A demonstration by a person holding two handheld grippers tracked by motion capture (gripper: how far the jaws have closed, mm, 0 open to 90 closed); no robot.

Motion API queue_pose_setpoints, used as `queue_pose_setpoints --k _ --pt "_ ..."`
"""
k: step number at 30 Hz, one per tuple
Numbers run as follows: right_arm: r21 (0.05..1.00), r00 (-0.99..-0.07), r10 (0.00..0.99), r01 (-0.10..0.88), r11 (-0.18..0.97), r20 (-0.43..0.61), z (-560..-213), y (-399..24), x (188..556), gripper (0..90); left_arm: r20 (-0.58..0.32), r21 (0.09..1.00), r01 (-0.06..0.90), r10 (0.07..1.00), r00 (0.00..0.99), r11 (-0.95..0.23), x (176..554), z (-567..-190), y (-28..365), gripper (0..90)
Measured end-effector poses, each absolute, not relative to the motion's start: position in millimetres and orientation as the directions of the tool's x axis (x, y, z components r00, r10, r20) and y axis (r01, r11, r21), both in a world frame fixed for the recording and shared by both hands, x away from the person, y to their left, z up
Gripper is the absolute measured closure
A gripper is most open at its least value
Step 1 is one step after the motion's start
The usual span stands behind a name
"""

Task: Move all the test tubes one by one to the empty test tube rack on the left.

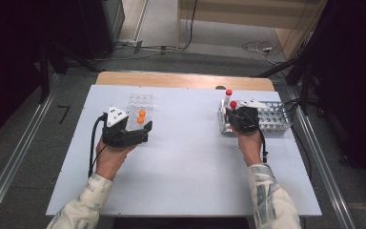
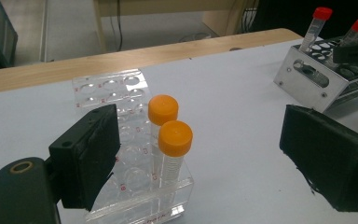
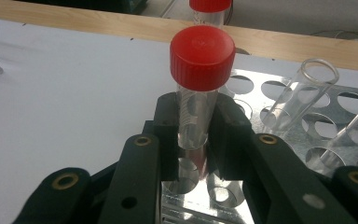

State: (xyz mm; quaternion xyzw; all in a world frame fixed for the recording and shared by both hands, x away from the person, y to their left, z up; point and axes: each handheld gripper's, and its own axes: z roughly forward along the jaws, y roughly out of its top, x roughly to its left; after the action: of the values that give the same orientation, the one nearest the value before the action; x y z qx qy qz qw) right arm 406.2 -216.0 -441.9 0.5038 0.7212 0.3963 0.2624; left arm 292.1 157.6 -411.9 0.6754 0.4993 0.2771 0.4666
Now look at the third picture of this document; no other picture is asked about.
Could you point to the metal test tube rack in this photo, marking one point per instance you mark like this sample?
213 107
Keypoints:
317 130

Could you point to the clear open test tube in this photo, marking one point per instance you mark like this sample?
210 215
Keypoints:
287 102
354 133

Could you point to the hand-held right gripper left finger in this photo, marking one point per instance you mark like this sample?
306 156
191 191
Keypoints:
167 137

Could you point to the red capped test tube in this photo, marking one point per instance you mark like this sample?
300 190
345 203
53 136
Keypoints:
209 4
202 59

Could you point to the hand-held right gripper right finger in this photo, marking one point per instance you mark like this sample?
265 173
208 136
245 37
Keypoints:
230 140

